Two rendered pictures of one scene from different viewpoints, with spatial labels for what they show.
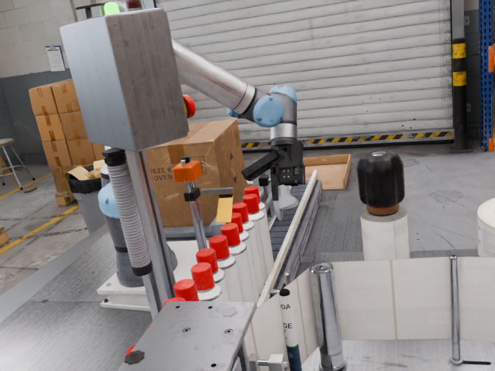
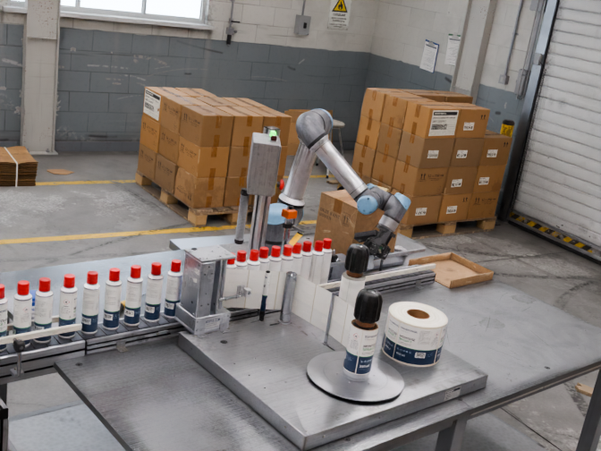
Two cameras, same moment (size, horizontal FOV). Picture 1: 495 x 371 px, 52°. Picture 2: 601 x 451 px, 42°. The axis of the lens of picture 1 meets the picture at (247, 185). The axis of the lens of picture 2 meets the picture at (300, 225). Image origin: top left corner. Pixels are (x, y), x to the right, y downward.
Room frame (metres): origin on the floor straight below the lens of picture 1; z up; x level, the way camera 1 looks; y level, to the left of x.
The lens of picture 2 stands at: (-1.51, -1.40, 2.08)
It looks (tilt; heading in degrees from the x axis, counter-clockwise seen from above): 18 degrees down; 31
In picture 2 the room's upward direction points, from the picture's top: 9 degrees clockwise
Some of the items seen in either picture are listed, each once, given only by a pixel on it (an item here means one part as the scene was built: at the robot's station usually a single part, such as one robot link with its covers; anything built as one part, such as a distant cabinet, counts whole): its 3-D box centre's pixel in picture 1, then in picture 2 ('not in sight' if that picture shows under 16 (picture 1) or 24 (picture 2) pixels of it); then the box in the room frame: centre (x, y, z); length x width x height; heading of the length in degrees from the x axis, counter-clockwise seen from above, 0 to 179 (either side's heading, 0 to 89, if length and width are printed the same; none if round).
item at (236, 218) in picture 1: (240, 262); (293, 268); (0.92, 0.04, 0.98); 0.05 x 0.05 x 0.20
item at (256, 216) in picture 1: (256, 239); (315, 266); (1.01, 0.00, 0.98); 0.05 x 0.05 x 0.20
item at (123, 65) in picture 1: (125, 80); (263, 164); (0.80, 0.16, 1.38); 0.17 x 0.10 x 0.19; 37
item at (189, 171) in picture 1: (213, 233); (289, 249); (0.93, 0.08, 1.05); 0.10 x 0.04 x 0.33; 72
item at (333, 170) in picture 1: (313, 172); (451, 269); (1.83, -0.26, 0.85); 0.30 x 0.26 x 0.04; 162
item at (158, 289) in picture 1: (139, 196); (260, 213); (0.88, 0.20, 1.16); 0.04 x 0.04 x 0.67; 72
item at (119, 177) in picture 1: (128, 213); (241, 216); (0.75, 0.19, 1.18); 0.04 x 0.04 x 0.21
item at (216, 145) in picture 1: (198, 171); (357, 225); (1.62, 0.15, 0.99); 0.30 x 0.24 x 0.27; 164
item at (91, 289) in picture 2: not in sight; (90, 302); (0.13, 0.29, 0.98); 0.05 x 0.05 x 0.20
